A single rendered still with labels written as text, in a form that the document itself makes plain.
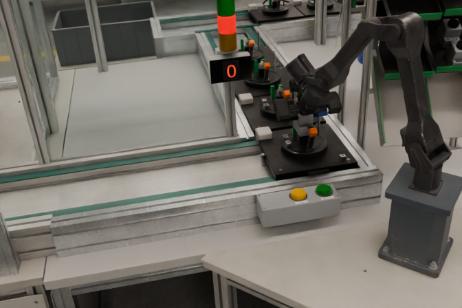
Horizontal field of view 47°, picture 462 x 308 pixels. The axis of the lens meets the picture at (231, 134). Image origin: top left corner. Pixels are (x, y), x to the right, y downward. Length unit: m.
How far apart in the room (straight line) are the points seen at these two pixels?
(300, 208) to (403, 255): 0.27
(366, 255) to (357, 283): 0.10
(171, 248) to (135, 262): 0.10
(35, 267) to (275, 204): 0.63
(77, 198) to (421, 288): 0.94
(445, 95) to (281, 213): 0.64
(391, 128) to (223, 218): 0.55
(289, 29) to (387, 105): 1.19
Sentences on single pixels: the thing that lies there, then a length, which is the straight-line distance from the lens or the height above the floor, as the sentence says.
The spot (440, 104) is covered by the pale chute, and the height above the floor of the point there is 1.06.
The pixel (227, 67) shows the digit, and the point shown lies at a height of 1.22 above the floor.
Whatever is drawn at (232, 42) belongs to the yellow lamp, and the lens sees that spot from 1.50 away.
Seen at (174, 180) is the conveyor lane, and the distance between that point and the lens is 1.57.
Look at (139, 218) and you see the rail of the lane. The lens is 1.40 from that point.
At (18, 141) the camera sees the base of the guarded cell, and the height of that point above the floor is 0.86.
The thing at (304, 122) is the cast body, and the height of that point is 1.06.
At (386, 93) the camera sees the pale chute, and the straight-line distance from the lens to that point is 1.63.
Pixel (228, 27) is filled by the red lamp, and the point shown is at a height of 1.33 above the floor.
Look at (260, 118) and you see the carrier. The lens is 1.75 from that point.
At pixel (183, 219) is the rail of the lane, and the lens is 1.41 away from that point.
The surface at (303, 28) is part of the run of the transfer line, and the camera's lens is 2.73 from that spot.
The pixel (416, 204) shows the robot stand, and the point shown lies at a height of 1.05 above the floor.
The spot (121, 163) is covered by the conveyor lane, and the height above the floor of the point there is 0.95.
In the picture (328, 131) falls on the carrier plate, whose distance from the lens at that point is 1.67.
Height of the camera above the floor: 1.79
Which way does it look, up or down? 30 degrees down
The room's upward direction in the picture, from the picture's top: 3 degrees counter-clockwise
